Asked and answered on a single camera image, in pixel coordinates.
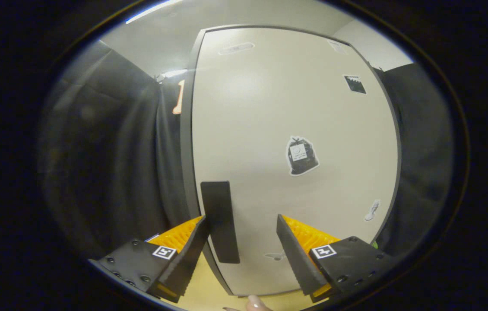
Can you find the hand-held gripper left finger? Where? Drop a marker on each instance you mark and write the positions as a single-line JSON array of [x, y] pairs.
[[190, 252]]

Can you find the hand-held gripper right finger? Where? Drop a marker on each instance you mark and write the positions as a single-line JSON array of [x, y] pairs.
[[293, 250]]

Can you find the grey shoe cabinet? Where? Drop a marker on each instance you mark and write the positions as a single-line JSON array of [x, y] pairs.
[[185, 151]]

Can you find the cream shoe cabinet door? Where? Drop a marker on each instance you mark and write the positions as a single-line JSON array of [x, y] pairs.
[[270, 108]]

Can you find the stack of books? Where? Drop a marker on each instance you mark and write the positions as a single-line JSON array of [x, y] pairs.
[[152, 237]]

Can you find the black backdrop cloth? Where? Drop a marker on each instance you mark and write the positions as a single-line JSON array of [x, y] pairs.
[[110, 164]]

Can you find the ceiling light strip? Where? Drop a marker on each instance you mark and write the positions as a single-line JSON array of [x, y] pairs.
[[153, 9], [174, 73]]

